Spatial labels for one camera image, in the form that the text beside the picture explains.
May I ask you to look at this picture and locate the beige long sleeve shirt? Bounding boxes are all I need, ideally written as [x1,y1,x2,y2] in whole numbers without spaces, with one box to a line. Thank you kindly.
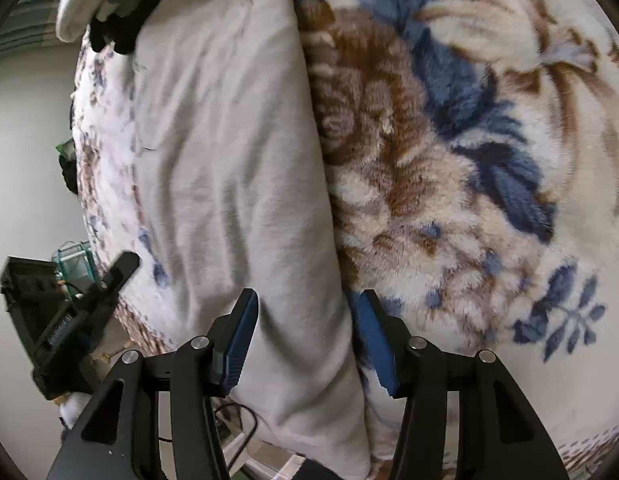
[134,0,370,479]

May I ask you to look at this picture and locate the teal storage rack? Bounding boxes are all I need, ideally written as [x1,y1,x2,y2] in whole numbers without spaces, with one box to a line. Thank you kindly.
[52,242,97,298]

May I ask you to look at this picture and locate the floral plaid bed blanket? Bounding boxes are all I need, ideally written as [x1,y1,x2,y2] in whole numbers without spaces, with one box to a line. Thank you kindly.
[71,0,619,479]

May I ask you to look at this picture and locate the black cable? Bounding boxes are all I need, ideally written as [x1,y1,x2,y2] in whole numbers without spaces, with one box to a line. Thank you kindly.
[156,398,261,476]

